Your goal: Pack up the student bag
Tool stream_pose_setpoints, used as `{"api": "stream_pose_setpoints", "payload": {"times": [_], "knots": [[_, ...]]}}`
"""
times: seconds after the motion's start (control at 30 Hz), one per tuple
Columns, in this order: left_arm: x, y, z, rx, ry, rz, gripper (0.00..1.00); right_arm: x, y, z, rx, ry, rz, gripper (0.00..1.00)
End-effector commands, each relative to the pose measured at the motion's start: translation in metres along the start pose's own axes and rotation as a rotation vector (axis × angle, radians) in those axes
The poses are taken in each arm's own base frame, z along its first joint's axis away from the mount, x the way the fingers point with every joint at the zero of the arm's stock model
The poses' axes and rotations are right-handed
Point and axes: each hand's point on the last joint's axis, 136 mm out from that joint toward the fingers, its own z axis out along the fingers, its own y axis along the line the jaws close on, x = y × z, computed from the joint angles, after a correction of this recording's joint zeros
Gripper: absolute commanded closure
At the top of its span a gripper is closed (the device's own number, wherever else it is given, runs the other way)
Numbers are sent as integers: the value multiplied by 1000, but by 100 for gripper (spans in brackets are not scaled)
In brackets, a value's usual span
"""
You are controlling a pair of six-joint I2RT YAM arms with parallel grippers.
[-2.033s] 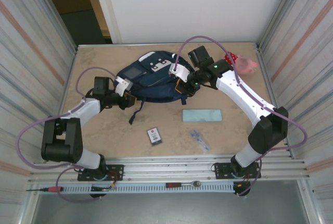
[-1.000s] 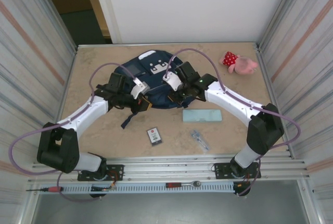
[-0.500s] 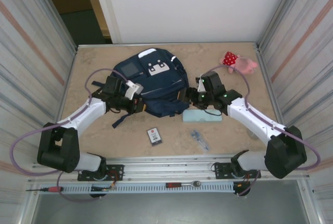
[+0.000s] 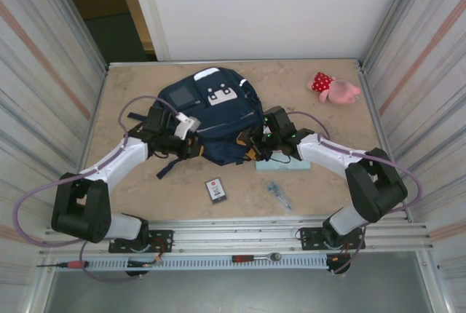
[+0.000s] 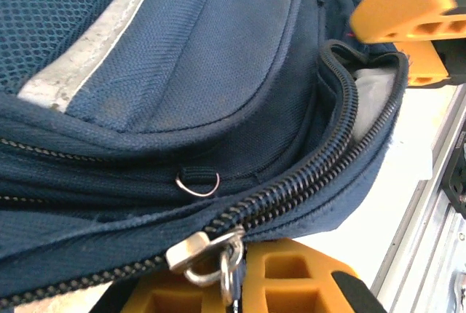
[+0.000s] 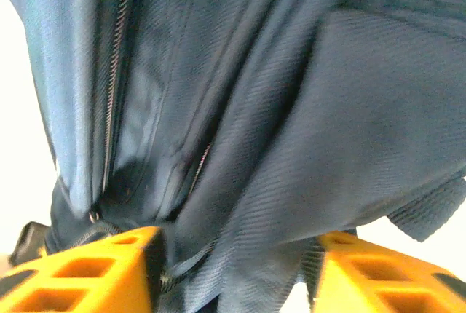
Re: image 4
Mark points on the aluminium mounting rail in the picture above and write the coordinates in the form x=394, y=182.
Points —
x=236, y=234

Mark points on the black card pack white label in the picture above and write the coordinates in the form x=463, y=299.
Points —
x=216, y=191

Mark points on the pink plush toy red dress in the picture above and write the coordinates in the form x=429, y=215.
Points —
x=338, y=91

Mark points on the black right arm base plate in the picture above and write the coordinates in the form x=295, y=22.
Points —
x=309, y=236

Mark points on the white door frame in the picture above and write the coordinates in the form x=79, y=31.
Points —
x=153, y=18

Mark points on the light blue pencil case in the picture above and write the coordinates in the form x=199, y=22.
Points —
x=291, y=166

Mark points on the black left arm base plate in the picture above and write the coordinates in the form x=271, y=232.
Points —
x=162, y=236

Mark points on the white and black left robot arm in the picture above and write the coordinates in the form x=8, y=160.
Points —
x=116, y=156

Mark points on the navy blue student backpack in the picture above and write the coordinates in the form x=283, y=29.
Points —
x=218, y=123

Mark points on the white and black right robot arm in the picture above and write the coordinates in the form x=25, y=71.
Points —
x=327, y=149

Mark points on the blue compass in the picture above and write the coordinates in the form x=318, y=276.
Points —
x=280, y=196

